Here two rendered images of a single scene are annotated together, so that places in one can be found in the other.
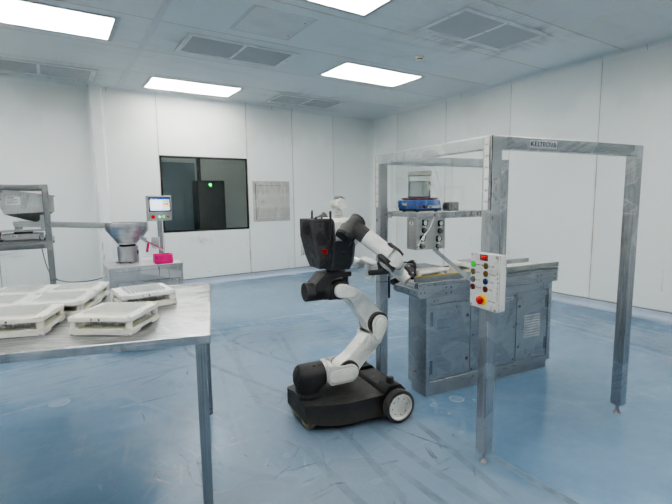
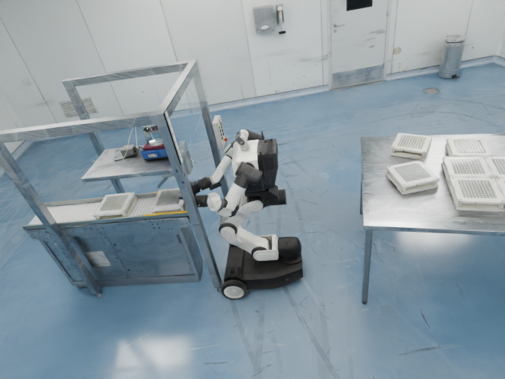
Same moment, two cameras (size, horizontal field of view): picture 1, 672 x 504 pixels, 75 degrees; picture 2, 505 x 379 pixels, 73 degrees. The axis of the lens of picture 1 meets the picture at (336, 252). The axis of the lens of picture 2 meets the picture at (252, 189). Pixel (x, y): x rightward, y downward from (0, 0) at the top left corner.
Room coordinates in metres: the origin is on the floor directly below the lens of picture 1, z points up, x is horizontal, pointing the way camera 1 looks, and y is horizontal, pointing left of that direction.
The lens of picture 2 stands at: (4.22, 1.13, 2.31)
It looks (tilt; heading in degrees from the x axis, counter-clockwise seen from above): 36 degrees down; 216
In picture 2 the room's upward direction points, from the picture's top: 11 degrees counter-clockwise
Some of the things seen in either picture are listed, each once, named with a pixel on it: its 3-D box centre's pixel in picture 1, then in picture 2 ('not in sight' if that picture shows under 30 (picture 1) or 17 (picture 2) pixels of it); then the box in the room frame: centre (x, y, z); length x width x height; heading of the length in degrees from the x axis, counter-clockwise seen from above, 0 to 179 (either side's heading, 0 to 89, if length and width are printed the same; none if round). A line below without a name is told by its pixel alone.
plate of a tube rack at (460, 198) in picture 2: (77, 288); (476, 190); (2.21, 1.33, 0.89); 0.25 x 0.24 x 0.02; 15
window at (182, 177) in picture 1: (206, 194); not in sight; (7.04, 2.04, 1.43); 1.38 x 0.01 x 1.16; 123
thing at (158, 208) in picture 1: (160, 227); not in sight; (4.36, 1.74, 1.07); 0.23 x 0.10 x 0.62; 123
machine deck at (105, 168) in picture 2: (437, 213); (136, 161); (2.96, -0.69, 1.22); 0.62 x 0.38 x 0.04; 116
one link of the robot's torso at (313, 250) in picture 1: (329, 240); (256, 165); (2.59, 0.04, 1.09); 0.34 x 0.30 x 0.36; 26
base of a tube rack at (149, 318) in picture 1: (117, 323); (410, 148); (1.73, 0.89, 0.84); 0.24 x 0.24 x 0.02; 88
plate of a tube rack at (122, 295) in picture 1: (143, 290); (412, 173); (2.14, 0.96, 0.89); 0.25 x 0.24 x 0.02; 37
